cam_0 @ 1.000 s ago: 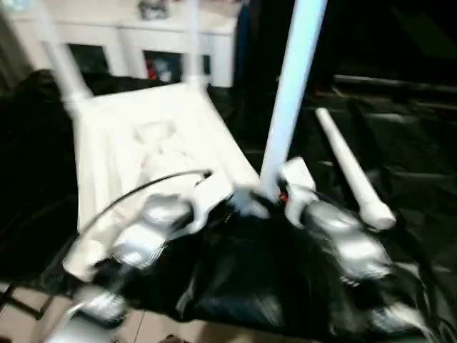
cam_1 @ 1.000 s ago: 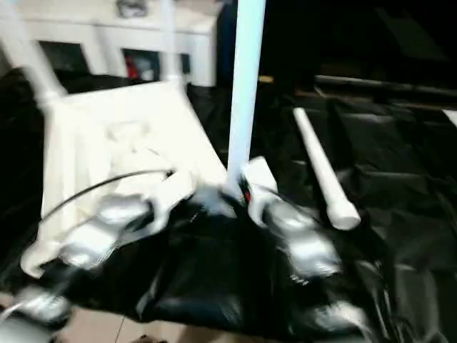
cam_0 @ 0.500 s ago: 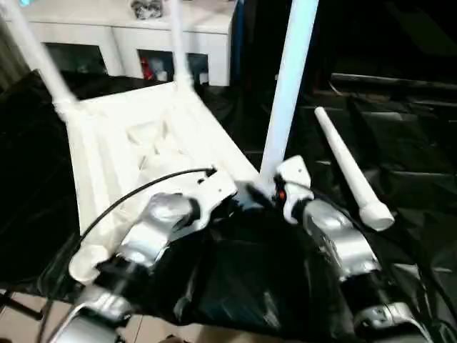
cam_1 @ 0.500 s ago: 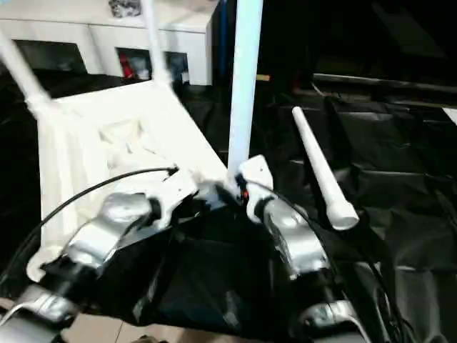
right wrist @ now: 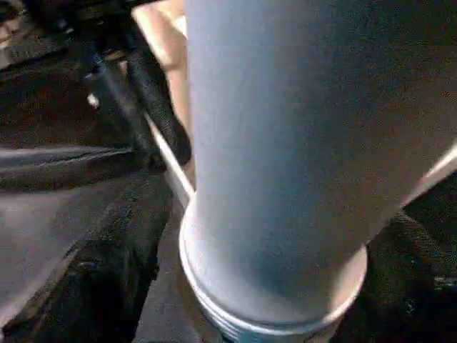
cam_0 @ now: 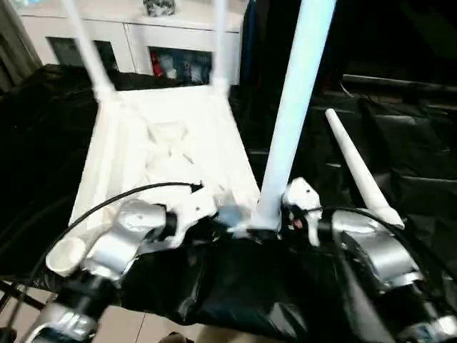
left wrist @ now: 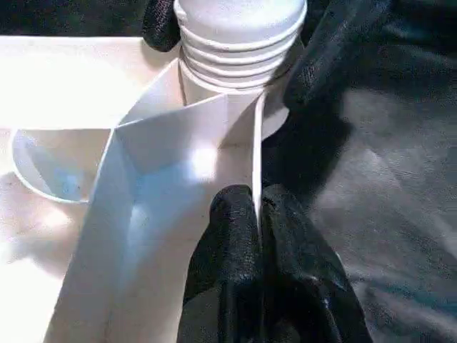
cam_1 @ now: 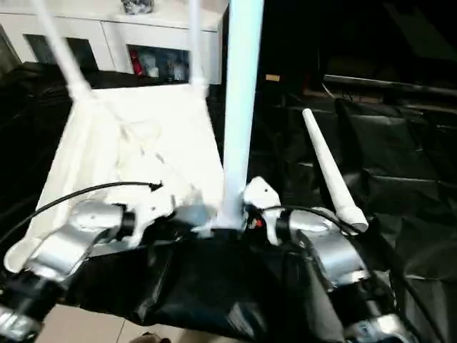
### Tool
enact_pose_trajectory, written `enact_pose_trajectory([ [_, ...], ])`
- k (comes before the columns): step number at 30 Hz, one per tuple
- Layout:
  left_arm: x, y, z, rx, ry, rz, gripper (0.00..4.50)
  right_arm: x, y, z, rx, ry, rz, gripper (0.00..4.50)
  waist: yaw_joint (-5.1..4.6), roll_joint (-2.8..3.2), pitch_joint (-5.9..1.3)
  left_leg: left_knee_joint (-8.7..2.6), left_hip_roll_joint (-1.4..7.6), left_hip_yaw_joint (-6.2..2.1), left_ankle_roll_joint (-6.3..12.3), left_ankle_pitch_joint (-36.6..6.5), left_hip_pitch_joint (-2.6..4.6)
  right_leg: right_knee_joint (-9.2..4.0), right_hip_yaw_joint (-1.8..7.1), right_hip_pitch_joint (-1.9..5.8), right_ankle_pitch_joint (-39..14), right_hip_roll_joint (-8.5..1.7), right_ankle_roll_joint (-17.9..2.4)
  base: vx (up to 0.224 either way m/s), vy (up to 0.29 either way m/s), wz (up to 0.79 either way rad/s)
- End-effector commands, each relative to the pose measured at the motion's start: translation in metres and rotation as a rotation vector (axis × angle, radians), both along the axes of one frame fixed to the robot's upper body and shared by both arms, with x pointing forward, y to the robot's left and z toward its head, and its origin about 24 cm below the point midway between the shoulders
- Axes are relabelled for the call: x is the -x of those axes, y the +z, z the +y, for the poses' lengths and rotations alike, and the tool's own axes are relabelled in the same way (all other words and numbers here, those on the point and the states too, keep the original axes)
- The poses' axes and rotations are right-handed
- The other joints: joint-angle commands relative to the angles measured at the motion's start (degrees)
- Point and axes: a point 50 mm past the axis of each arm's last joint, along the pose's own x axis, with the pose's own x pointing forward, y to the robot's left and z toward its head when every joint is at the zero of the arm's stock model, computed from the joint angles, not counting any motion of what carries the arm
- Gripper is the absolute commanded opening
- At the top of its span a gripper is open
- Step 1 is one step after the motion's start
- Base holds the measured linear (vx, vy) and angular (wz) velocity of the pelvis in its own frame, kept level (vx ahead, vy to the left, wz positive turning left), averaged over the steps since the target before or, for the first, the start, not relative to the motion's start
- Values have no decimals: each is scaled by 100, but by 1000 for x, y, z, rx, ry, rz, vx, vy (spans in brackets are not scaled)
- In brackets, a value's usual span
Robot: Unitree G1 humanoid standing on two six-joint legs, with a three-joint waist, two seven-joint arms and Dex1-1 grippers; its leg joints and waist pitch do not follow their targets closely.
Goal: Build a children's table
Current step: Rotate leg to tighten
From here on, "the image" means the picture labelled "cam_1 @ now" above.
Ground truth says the white plastic table top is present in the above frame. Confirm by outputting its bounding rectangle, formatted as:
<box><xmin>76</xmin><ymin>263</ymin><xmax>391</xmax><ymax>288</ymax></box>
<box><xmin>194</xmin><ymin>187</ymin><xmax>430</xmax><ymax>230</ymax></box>
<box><xmin>4</xmin><ymin>84</ymin><xmax>229</xmax><ymax>274</ymax></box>

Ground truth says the white plastic table leg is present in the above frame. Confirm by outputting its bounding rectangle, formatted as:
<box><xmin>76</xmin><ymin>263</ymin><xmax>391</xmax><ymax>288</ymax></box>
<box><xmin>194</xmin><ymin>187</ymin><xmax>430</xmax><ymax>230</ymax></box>
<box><xmin>212</xmin><ymin>0</ymin><xmax>266</xmax><ymax>229</ymax></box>
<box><xmin>30</xmin><ymin>0</ymin><xmax>96</xmax><ymax>101</ymax></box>
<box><xmin>187</xmin><ymin>0</ymin><xmax>210</xmax><ymax>97</ymax></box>
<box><xmin>301</xmin><ymin>109</ymin><xmax>369</xmax><ymax>232</ymax></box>

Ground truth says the black plastic mat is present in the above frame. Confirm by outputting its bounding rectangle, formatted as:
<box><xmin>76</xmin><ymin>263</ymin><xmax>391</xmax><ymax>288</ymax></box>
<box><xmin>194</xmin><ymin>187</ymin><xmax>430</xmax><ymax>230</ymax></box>
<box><xmin>0</xmin><ymin>60</ymin><xmax>457</xmax><ymax>343</ymax></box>

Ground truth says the red carton behind glass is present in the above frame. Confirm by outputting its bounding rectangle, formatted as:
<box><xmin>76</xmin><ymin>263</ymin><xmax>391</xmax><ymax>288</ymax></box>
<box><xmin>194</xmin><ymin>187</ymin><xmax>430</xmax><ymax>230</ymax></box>
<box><xmin>130</xmin><ymin>51</ymin><xmax>144</xmax><ymax>74</ymax></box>

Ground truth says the white glass-door cabinet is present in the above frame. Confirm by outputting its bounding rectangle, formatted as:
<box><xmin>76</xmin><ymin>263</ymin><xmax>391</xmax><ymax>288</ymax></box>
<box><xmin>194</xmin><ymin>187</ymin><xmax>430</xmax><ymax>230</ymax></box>
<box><xmin>0</xmin><ymin>0</ymin><xmax>229</xmax><ymax>85</ymax></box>

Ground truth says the grey object on cabinet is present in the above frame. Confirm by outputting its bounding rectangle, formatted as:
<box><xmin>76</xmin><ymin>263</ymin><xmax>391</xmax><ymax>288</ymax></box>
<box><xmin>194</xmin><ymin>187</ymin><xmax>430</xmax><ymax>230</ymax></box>
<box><xmin>121</xmin><ymin>0</ymin><xmax>156</xmax><ymax>16</ymax></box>

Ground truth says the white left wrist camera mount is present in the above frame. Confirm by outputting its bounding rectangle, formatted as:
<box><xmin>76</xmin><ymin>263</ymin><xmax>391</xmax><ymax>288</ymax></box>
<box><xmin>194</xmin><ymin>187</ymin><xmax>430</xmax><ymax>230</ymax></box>
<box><xmin>126</xmin><ymin>192</ymin><xmax>178</xmax><ymax>247</ymax></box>

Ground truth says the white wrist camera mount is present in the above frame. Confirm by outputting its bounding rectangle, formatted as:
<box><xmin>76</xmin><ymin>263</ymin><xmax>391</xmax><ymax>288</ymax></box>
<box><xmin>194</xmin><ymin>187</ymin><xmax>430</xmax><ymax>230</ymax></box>
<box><xmin>126</xmin><ymin>192</ymin><xmax>178</xmax><ymax>247</ymax></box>
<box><xmin>242</xmin><ymin>177</ymin><xmax>283</xmax><ymax>246</ymax></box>

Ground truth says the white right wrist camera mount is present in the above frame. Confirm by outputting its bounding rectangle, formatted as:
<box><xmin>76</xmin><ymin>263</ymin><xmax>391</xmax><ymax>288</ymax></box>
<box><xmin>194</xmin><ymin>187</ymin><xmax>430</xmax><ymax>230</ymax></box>
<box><xmin>242</xmin><ymin>177</ymin><xmax>283</xmax><ymax>246</ymax></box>

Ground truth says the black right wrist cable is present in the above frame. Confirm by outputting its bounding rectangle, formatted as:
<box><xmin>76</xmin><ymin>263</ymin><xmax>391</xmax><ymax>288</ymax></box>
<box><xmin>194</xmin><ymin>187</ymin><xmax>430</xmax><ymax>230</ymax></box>
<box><xmin>249</xmin><ymin>204</ymin><xmax>438</xmax><ymax>343</ymax></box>

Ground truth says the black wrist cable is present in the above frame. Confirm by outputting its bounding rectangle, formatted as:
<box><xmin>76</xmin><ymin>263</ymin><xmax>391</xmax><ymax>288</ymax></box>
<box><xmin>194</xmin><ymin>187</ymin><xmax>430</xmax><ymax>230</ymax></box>
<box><xmin>0</xmin><ymin>181</ymin><xmax>164</xmax><ymax>247</ymax></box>
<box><xmin>249</xmin><ymin>204</ymin><xmax>438</xmax><ymax>343</ymax></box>

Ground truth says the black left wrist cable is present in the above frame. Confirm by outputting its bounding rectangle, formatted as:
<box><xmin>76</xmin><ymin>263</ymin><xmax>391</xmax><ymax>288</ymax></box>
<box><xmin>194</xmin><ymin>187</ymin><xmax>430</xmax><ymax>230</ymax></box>
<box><xmin>0</xmin><ymin>181</ymin><xmax>164</xmax><ymax>247</ymax></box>

